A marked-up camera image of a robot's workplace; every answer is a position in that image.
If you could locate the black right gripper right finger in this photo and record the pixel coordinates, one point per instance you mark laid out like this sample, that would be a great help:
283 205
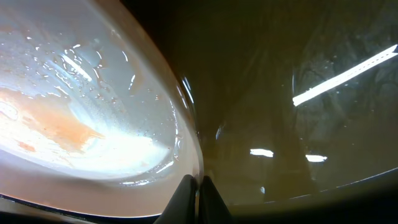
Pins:
212 209

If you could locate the pale grey plate bottom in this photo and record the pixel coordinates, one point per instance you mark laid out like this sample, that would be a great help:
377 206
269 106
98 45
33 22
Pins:
93 119

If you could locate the black round tray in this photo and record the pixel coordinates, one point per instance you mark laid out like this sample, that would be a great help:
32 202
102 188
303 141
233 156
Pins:
294 105

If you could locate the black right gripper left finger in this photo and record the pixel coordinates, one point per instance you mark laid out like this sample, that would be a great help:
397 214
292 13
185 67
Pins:
181 207

